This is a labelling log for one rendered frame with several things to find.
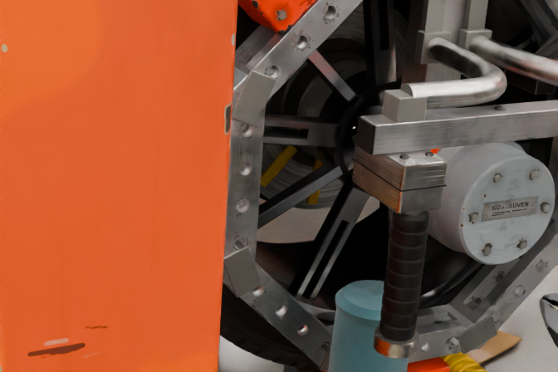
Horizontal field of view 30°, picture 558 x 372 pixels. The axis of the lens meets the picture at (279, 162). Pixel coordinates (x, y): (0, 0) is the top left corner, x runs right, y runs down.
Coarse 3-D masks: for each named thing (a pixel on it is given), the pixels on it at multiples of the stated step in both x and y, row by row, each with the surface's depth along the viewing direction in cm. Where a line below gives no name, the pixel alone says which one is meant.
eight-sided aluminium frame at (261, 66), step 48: (336, 0) 111; (528, 0) 128; (240, 48) 114; (288, 48) 111; (240, 96) 110; (240, 144) 112; (240, 192) 114; (240, 240) 118; (240, 288) 118; (480, 288) 141; (528, 288) 139; (288, 336) 124; (432, 336) 134; (480, 336) 137
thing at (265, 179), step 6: (288, 150) 146; (294, 150) 146; (282, 156) 145; (288, 156) 146; (276, 162) 145; (282, 162) 146; (318, 162) 148; (270, 168) 145; (276, 168) 146; (264, 174) 145; (270, 174) 146; (276, 174) 146; (264, 180) 146; (270, 180) 146; (264, 186) 146; (318, 192) 150; (312, 198) 150
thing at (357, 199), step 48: (384, 0) 126; (384, 48) 129; (528, 48) 139; (336, 96) 132; (528, 96) 144; (288, 144) 127; (336, 144) 130; (528, 144) 144; (288, 192) 130; (336, 240) 136; (384, 240) 140; (432, 240) 152; (288, 288) 137; (336, 288) 145; (432, 288) 143
